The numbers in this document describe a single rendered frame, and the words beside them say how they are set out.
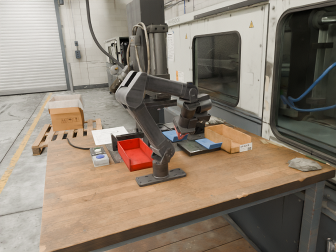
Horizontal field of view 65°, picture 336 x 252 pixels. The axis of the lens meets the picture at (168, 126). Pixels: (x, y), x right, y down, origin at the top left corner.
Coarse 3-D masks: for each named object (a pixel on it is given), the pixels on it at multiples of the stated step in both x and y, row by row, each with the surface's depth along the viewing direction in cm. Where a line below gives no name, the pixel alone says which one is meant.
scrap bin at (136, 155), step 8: (120, 144) 135; (128, 144) 137; (136, 144) 139; (144, 144) 130; (120, 152) 129; (128, 152) 134; (136, 152) 133; (144, 152) 132; (128, 160) 113; (136, 160) 124; (144, 160) 124; (128, 168) 116; (136, 168) 115; (144, 168) 116
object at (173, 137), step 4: (164, 132) 131; (168, 132) 131; (172, 132) 131; (168, 136) 125; (172, 136) 125; (176, 136) 118; (180, 136) 120; (184, 136) 121; (172, 140) 120; (176, 140) 121
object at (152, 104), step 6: (150, 96) 142; (156, 96) 135; (162, 96) 136; (168, 96) 137; (144, 102) 135; (150, 102) 135; (156, 102) 136; (162, 102) 138; (168, 102) 139; (174, 102) 140; (150, 108) 136; (156, 108) 141
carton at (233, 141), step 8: (208, 128) 149; (216, 128) 151; (224, 128) 150; (232, 128) 143; (208, 136) 145; (216, 136) 137; (224, 136) 151; (232, 136) 144; (240, 136) 137; (248, 136) 131; (224, 144) 131; (232, 144) 138; (240, 144) 138; (248, 144) 131; (232, 152) 128
